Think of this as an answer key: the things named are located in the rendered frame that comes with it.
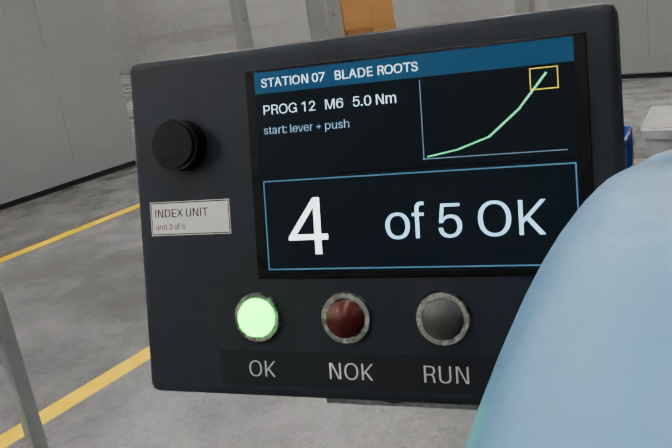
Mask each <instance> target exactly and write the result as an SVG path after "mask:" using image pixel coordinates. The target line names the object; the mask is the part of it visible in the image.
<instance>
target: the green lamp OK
mask: <svg viewBox="0 0 672 448"><path fill-rule="evenodd" d="M235 323H236V326H237V328H238V330H239V331H240V333H241V334H242V335H243V336H244V337H246V338H247V339H249V340H251V341H255V342H262V341H267V340H269V339H271V338H273V337H274V336H275V335H276V334H277V333H278V331H279V329H280V327H281V323H282V315H281V310H280V308H279V305H278V304H277V302H276V301H275V300H274V299H273V298H272V297H271V296H269V295H268V294H265V293H263V292H252V293H249V294H247V295H246V296H244V297H243V298H242V299H241V300H240V301H239V303H238V304H237V306H236V309H235Z"/></svg>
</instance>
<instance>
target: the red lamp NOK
mask: <svg viewBox="0 0 672 448"><path fill-rule="evenodd" d="M321 320H322V325H323V327H324V329H325V331H326V333H327V334H328V335H329V336H330V337H331V338H332V339H334V340H335V341H337V342H340V343H345V344H348V343H354V342H357V341H360V340H361V339H363V338H364V337H365V336H366V335H367V334H368V332H369V330H370V328H371V324H372V314H371V310H370V308H369V306H368V304H367V303H366V301H365V300H364V299H363V298H362V297H361V296H359V295H357V294H355V293H353V292H347V291H344V292H338V293H336V294H334V295H332V296H331V297H330V298H329V299H328V300H327V301H326V303H325V305H324V306H323V309H322V313H321Z"/></svg>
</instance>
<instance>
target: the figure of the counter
mask: <svg viewBox="0 0 672 448"><path fill-rule="evenodd" d="M261 192H262V207H263V223H264V238H265V254H266V269H267V273H272V272H339V271H356V259H355V243H354V226H353V210H352V193H351V177H350V173H348V174H333V175H317V176H301V177H285V178H269V179H261Z"/></svg>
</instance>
